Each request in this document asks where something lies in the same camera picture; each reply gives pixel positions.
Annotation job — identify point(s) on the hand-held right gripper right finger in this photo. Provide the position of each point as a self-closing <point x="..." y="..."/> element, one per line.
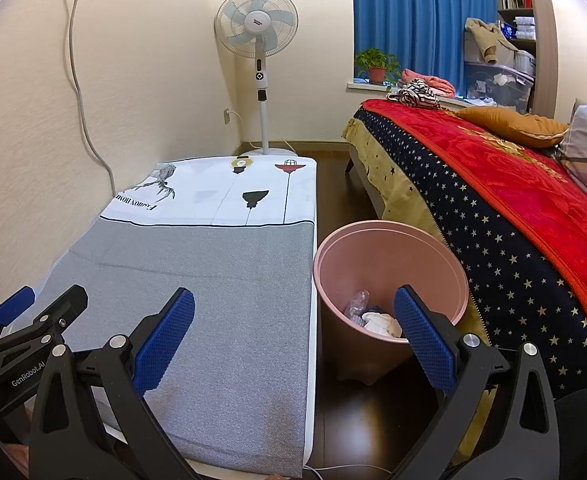
<point x="421" y="340"/>

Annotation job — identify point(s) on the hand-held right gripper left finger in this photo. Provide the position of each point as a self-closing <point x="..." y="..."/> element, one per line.
<point x="166" y="340"/>

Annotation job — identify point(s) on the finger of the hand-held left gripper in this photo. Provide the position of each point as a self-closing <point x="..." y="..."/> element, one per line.
<point x="15" y="306"/>
<point x="65" y="307"/>

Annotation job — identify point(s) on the white paper towel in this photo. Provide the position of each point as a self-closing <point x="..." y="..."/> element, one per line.
<point x="381" y="325"/>

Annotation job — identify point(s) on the clear plastic bag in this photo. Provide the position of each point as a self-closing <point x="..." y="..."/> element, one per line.
<point x="357" y="304"/>

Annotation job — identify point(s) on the pink plastic bin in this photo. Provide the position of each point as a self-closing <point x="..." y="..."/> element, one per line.
<point x="338" y="270"/>

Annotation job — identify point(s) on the grey and white printed mat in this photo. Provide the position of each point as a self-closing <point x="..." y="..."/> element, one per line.
<point x="198" y="270"/>

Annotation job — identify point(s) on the star print bed blanket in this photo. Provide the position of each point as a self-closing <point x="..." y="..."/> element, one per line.
<point x="473" y="240"/>

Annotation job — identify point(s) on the red blanket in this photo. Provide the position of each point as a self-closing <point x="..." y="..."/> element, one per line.
<point x="513" y="180"/>

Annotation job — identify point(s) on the orange pillow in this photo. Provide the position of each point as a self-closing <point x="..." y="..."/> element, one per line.
<point x="518" y="125"/>

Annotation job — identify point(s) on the black and white striped cloth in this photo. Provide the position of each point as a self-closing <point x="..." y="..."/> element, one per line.
<point x="418" y="95"/>

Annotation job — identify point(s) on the pink cloth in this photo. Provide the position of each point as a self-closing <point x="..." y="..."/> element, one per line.
<point x="433" y="85"/>

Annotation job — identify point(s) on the white windowsill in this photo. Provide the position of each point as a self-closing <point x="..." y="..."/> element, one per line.
<point x="368" y="87"/>

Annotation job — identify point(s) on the clear plastic storage box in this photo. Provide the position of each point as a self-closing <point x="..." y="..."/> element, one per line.
<point x="498" y="85"/>

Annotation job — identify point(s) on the potted green plant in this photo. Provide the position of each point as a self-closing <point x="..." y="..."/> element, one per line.
<point x="377" y="72"/>

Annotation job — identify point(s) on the silver pot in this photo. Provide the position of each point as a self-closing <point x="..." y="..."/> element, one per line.
<point x="526" y="62"/>

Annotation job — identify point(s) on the beige coat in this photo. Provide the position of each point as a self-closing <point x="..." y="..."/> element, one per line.
<point x="483" y="37"/>

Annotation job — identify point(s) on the blue curtain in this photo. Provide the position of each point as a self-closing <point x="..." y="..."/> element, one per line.
<point x="413" y="20"/>

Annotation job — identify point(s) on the stack of white packets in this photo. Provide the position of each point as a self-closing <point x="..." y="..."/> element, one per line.
<point x="523" y="27"/>

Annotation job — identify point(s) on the white standing fan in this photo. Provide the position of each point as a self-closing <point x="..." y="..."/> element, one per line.
<point x="256" y="20"/>

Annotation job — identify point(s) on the wooden bookshelf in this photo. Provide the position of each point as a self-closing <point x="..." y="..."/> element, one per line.
<point x="516" y="11"/>

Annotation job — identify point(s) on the row of books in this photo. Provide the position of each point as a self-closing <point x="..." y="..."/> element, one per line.
<point x="511" y="0"/>

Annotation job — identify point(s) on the dark bed frame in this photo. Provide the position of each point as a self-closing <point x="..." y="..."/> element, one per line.
<point x="361" y="165"/>

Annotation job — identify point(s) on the white wall socket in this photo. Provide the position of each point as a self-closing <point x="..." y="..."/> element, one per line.
<point x="226" y="116"/>

